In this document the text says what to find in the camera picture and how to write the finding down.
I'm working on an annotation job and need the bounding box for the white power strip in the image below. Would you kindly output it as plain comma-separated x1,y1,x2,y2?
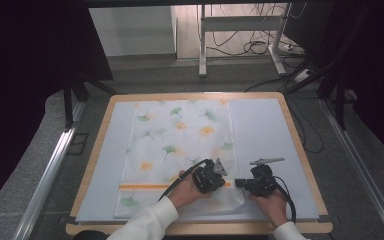
278,42,306,56

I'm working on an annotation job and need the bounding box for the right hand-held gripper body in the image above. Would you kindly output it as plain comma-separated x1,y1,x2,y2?
249,157,286,198

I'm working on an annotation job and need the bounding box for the aluminium rail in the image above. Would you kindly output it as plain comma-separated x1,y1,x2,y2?
13,99,86,240
319,98,384,240

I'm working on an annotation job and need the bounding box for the black metal stand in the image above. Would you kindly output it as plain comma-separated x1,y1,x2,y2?
62,74,118,130
284,3,381,132

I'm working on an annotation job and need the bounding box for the dark curtain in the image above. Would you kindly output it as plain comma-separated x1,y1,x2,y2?
0,0,114,216
326,0,384,169

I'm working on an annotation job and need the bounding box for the person's left hand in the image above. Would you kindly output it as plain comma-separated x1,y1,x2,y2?
168,169,212,209

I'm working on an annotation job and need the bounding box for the tangle of black floor cables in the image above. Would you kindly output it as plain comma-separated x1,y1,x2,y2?
206,3,308,58

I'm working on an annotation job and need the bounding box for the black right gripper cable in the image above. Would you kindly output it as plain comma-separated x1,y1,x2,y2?
273,175,297,224

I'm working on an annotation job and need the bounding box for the white cabinet panel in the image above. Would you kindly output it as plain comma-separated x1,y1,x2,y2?
88,5,178,58

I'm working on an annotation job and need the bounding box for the dark floor socket plate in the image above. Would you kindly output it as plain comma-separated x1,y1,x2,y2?
67,132,90,156

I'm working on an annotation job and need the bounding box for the white metal desk frame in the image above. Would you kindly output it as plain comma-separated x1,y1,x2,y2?
198,3,293,78

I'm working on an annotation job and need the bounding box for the black floor cable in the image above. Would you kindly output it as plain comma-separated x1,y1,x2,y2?
286,96,325,154

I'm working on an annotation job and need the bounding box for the wooden table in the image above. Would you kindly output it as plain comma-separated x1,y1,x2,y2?
65,92,334,236

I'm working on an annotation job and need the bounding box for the person's right hand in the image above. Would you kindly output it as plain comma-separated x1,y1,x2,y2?
248,189,290,229

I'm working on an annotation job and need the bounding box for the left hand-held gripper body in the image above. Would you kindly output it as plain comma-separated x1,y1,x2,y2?
192,158,228,195

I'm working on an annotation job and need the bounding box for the white table mat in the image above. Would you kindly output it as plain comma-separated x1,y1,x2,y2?
75,98,320,224

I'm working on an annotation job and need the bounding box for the white leaf-print pillowcase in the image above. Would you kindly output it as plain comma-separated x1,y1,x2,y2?
114,99,246,219

